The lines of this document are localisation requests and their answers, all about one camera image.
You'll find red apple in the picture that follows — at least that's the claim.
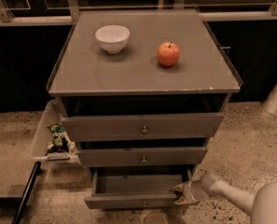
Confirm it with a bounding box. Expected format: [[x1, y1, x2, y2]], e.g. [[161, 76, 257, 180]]
[[157, 42, 180, 67]]

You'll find green snack bag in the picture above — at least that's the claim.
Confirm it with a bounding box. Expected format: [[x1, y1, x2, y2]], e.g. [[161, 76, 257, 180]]
[[47, 122, 68, 153]]

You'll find white ceramic bowl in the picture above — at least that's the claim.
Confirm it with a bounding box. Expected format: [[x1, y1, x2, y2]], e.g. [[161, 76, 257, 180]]
[[95, 25, 131, 54]]

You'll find metal railing frame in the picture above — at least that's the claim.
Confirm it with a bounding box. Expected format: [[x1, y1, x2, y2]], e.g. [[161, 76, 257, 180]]
[[0, 0, 277, 28]]

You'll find grey middle drawer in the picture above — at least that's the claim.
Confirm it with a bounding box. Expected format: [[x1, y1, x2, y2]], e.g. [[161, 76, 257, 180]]
[[77, 147, 207, 167]]

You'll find black pole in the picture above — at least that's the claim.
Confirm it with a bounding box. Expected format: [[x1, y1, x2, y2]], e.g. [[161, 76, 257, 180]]
[[11, 161, 42, 224]]

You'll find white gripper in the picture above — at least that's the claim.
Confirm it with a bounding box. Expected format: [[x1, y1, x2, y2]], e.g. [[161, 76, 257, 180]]
[[172, 180, 208, 205]]

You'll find grey bottom drawer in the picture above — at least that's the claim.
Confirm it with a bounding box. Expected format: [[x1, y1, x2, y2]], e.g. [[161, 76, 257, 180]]
[[85, 165, 191, 209]]

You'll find clear plastic bin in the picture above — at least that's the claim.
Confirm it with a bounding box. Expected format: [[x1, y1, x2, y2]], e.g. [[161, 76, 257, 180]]
[[32, 100, 79, 164]]

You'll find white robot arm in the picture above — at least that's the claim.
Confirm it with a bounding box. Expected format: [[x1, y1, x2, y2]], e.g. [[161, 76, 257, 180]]
[[172, 173, 277, 224]]

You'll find grey top drawer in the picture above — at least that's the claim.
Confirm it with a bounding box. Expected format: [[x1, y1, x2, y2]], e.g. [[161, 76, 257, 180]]
[[62, 113, 224, 142]]

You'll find grey drawer cabinet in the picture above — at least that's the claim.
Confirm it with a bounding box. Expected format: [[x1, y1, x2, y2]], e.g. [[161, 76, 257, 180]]
[[46, 9, 243, 175]]

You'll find grey drawer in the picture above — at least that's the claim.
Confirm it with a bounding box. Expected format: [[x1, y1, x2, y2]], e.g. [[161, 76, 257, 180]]
[[62, 113, 224, 142], [85, 165, 191, 209], [77, 147, 207, 167]]

